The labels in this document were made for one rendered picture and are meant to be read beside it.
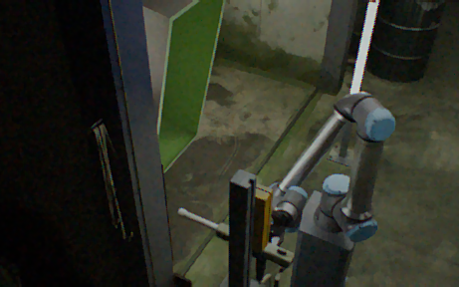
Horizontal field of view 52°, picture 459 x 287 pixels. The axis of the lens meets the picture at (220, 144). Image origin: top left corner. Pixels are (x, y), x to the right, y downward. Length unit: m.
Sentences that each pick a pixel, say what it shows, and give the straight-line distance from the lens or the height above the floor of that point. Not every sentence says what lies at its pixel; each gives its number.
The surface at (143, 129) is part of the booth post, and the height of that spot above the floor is 1.52.
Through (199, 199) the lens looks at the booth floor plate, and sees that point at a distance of 3.45.
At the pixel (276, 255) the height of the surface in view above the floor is 1.14.
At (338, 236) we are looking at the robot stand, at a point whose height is 0.64.
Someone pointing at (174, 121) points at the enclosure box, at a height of 0.52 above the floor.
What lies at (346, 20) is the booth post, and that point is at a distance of 4.28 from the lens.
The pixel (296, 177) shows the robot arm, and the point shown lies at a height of 1.09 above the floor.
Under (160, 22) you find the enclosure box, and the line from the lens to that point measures 2.21.
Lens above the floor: 2.55
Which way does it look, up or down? 40 degrees down
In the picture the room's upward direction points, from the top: straight up
